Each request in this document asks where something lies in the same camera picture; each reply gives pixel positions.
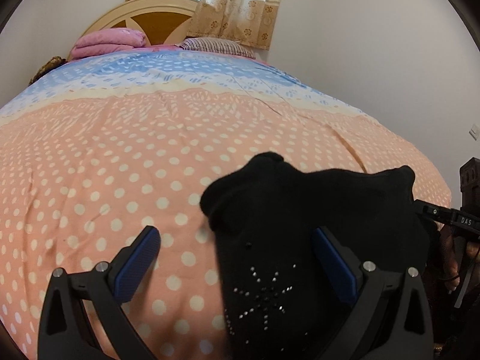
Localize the person's right hand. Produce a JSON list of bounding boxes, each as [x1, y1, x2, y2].
[[437, 229, 480, 295]]

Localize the cream wooden headboard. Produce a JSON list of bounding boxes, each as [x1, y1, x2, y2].
[[73, 0, 199, 51]]

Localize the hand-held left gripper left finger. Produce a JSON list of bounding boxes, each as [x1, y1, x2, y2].
[[37, 226, 161, 360]]

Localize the polka dot bedspread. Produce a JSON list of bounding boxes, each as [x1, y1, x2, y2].
[[0, 47, 452, 360]]

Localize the dark wooden furniture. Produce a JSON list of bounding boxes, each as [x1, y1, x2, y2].
[[459, 157, 480, 212]]

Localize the brown woven item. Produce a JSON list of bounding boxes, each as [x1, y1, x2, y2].
[[28, 56, 68, 85]]

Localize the striped pillow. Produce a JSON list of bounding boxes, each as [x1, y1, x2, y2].
[[179, 37, 256, 60]]

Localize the folded pink blanket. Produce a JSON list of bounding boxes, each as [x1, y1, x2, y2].
[[69, 28, 149, 60]]

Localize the beige floral window curtain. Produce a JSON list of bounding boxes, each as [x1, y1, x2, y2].
[[125, 0, 289, 50]]

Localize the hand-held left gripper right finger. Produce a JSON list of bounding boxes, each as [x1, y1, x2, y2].
[[313, 227, 436, 360]]

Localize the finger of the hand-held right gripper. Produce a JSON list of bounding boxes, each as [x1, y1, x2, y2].
[[412, 199, 455, 224]]

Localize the black pants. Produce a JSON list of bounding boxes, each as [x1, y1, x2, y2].
[[199, 152, 441, 360]]

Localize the person's black clothing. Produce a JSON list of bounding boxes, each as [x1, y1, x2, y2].
[[425, 289, 480, 360]]

